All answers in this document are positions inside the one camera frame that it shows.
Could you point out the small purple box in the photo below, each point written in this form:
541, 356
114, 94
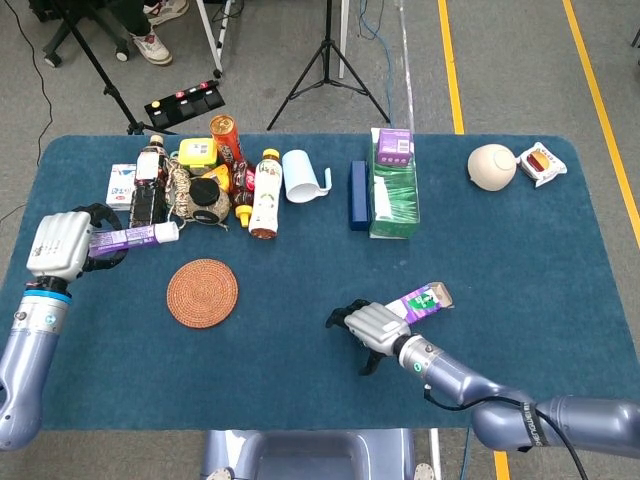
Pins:
395, 146

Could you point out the purple white toothpaste tube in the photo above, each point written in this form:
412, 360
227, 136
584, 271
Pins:
140, 236

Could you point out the black office chair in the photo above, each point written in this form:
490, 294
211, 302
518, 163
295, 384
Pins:
122, 51

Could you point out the white red snack packet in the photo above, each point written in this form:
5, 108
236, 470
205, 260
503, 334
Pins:
542, 162

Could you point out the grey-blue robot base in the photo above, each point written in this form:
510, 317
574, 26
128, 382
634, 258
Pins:
310, 455

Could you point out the white frame leg with wheel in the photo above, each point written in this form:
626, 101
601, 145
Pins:
212, 40

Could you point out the beige bowl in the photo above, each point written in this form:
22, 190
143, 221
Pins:
490, 167

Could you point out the seated person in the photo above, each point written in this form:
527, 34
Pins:
152, 47

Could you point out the white blue small carton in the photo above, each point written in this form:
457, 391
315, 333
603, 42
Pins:
120, 187

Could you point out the blue table mat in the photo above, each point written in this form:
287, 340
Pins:
310, 280

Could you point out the yellow packet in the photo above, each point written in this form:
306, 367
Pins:
219, 176

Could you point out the red bottle with yellow cap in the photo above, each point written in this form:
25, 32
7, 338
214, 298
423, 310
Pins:
243, 182

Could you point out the white post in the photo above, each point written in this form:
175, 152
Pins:
344, 40

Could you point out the white label tea bottle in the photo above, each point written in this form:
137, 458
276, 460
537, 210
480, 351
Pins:
265, 195

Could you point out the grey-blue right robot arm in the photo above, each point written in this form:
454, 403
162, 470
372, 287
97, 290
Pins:
460, 380

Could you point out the long dark blue box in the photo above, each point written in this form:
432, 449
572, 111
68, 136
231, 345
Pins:
359, 195

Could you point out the dark drink bottle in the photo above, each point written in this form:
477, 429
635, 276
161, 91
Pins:
147, 200

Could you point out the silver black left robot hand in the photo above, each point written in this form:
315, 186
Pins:
55, 245

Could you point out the round brown woven coaster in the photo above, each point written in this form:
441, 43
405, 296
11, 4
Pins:
202, 293

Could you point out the red chips can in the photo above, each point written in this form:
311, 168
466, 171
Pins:
227, 142

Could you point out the green tea box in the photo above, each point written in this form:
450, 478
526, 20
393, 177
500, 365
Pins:
395, 200

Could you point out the purple snack box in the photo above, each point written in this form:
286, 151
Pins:
420, 302

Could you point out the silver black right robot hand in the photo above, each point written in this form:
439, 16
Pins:
377, 327

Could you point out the white plastic mug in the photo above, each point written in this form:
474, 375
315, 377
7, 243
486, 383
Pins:
300, 175

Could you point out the glass jar with black lid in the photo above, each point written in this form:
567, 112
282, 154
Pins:
205, 192

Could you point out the black slanted tripod stand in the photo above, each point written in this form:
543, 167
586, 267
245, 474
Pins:
107, 87

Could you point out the yellow lid container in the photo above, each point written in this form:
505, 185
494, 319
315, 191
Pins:
197, 152

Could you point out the black pedal board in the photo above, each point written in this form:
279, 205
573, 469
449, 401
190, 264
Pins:
185, 105

